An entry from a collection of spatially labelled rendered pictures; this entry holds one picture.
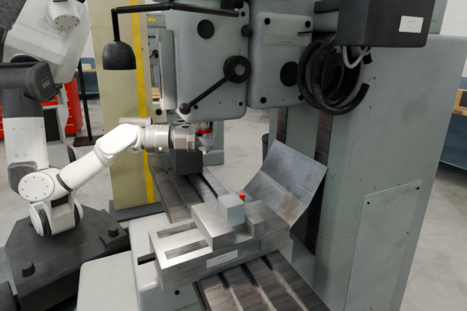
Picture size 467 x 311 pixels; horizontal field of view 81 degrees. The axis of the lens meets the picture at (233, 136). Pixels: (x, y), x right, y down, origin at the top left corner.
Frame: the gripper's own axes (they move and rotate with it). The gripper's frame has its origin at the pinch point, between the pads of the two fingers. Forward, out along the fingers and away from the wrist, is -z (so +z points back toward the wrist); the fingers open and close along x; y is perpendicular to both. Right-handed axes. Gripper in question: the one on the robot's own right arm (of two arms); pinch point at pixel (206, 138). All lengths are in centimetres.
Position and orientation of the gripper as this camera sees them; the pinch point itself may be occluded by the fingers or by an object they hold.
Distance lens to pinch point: 86.1
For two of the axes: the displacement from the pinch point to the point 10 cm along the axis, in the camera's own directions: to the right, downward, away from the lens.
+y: -0.3, 9.5, 3.0
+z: -9.9, 0.0, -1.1
